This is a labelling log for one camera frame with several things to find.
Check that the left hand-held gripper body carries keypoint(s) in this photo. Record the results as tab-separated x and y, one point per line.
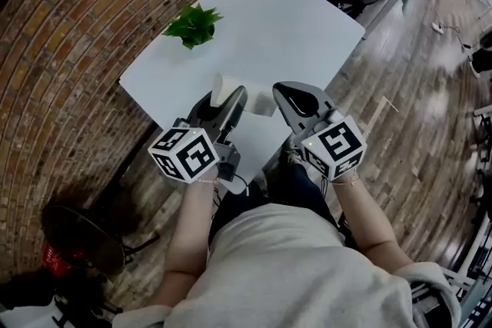
184	155

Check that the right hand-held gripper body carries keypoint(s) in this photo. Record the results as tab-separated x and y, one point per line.
333	148

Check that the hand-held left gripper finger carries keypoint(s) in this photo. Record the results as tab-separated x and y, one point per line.
200	105
234	105

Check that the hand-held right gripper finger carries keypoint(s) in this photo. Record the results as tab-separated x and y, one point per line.
312	98
287	109

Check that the white glasses case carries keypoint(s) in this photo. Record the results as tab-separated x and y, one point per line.
262	102

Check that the person's right forearm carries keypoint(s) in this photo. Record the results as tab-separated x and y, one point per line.
365	219

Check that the person's left forearm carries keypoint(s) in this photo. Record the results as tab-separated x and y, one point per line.
188	234

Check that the person's shoe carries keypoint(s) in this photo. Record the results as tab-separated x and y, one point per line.
293	156

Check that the dark jeans legs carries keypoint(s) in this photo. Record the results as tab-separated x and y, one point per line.
296	184

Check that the green potted plant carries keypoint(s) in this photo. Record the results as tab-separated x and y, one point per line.
193	26

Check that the white table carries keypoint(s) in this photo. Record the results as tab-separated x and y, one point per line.
269	30

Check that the beige shirt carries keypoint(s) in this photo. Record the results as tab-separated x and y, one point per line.
292	272

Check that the white power strip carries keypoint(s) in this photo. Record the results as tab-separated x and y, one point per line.
436	27

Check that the red basket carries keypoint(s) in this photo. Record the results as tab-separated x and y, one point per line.
57	261

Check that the grey seat frame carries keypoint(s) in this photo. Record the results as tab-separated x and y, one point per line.
442	284

